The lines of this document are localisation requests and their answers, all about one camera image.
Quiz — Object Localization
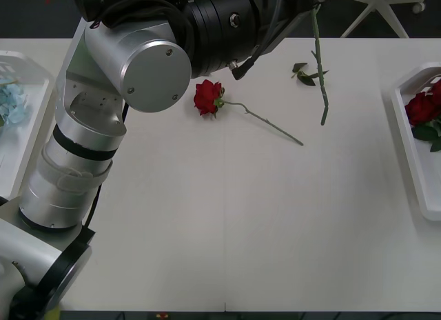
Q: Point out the shallow white box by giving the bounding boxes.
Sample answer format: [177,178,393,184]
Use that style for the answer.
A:
[390,62,441,221]
[0,50,55,201]

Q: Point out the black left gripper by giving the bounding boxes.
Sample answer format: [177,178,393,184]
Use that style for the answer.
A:
[254,0,320,55]

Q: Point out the white chair base with casters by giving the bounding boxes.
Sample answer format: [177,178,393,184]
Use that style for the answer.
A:
[316,0,427,39]

